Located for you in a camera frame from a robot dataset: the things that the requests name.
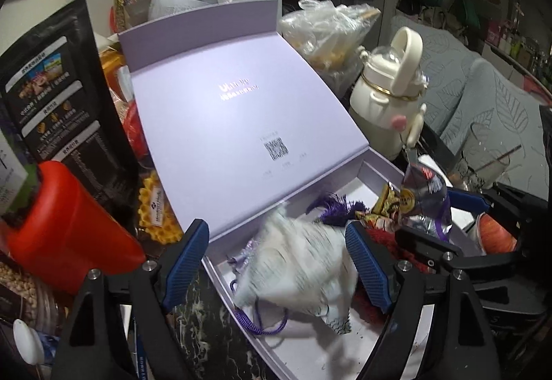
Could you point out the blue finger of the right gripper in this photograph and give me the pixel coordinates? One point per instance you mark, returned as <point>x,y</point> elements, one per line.
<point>467,201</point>

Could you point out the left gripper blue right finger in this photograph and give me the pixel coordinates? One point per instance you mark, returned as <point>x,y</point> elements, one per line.
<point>374,265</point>

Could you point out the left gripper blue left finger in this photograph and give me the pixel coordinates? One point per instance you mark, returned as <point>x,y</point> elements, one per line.
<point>180,262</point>

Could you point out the red fuzzy soft object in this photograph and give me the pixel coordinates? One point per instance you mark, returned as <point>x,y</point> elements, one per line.
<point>409,280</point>

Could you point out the purple satin drawstring pouch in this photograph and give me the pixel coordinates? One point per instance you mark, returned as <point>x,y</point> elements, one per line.
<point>240,261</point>

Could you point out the red apple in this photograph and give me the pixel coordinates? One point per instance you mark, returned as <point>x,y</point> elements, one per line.
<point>494,239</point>

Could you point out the glass cup with straw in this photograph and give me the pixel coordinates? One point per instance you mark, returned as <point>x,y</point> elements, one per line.
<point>479,166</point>

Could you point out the yellow honeycomb snack pack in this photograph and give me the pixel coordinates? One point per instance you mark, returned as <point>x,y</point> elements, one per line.
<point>155,215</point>

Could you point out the gold patterned pouch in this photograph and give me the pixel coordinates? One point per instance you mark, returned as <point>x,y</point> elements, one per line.
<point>391,206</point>

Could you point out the light blue quilted sofa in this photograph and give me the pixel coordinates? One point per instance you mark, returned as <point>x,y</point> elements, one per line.
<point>464,88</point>

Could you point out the red plastic canister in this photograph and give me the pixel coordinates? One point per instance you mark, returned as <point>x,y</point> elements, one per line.
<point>67,233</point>

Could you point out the cream cartoon water bottle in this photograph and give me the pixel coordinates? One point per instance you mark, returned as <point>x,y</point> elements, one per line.
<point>387,100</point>

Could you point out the lavender gift box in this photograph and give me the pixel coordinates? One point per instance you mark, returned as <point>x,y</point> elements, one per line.
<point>237,123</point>

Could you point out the white round device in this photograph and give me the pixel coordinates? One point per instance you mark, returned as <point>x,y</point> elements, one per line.
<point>28,343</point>

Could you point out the black snack bag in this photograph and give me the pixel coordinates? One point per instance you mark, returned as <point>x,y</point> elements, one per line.
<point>56,93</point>

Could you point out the clear plastic bag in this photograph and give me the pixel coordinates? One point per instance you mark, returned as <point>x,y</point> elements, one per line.
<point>328,37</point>

